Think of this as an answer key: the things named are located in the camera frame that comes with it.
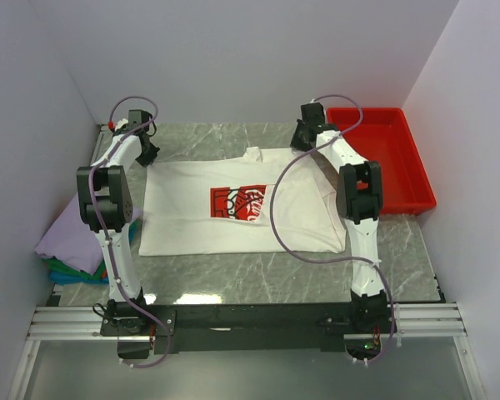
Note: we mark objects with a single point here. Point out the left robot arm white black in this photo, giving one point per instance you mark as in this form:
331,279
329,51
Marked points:
106,205

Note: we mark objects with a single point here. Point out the red plastic bin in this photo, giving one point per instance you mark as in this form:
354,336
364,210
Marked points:
384,137

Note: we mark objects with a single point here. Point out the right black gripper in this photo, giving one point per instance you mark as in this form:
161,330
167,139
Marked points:
294,142

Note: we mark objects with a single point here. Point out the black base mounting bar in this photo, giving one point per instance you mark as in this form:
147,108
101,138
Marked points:
238,327

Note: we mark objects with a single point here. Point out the folded green t-shirt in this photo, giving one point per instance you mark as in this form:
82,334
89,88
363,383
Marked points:
56,265

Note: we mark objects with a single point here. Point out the folded lavender t-shirt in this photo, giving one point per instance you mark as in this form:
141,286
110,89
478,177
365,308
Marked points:
71,241

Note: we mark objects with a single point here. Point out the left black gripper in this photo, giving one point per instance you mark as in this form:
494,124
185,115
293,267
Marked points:
149,159

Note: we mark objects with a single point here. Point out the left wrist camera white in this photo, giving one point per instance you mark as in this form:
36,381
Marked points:
114,126

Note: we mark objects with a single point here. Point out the white t-shirt red print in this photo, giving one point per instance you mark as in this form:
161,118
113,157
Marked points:
248,204

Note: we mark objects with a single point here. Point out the aluminium rail frame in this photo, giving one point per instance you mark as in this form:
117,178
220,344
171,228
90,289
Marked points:
412,320

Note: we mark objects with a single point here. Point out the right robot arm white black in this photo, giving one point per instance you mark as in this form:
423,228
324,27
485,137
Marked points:
359,201

